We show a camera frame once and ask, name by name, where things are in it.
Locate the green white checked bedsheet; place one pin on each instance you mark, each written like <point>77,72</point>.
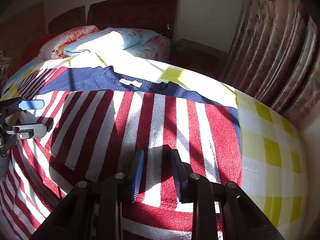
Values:
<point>274,170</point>

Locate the light blue floral pillow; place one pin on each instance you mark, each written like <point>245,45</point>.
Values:
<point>109,38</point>

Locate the orange floral pillow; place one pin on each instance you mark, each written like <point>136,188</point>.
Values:
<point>53,49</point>

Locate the dark wooden nightstand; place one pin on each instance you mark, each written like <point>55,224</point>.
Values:
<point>198,57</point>

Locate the pink floral curtain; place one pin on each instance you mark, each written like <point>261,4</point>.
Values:
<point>274,57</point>

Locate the red white striped navy sweater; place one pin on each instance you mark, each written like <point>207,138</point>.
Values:
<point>95,119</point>

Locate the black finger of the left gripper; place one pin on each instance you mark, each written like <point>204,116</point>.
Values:
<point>31,130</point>

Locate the red floral bedding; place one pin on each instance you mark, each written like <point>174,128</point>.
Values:
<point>32,49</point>

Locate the dark wooden headboard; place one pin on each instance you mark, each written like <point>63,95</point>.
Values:
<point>156,15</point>
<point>73,18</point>

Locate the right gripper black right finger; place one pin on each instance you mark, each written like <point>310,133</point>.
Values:
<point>180,177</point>

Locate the dark wooden headboard right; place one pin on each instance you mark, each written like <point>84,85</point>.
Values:
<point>156,15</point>

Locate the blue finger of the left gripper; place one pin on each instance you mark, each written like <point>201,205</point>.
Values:
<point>31,104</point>

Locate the dark wooden headboard left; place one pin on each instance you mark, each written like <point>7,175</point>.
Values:
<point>73,18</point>

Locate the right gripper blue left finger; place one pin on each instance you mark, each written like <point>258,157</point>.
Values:
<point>135,174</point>

